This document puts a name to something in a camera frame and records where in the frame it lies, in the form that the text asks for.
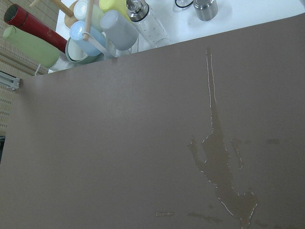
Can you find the steel jar lid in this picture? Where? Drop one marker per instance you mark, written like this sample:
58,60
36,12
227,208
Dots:
205,9

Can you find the white green-rimmed plate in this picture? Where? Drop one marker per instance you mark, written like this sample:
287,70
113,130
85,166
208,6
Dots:
77,56

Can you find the clear glass bottle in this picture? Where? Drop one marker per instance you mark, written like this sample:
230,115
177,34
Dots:
147,23

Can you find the light blue cup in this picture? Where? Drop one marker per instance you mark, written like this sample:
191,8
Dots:
76,34

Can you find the yellow cup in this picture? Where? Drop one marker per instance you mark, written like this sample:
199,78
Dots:
118,5

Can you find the wooden cup rack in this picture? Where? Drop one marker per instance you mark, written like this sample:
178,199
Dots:
69,13

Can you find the grey cup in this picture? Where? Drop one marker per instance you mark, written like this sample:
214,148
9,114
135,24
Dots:
121,32

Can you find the red tumbler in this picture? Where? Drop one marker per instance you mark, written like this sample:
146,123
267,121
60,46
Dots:
17,16

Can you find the mint green cup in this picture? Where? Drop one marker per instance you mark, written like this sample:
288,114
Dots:
80,12

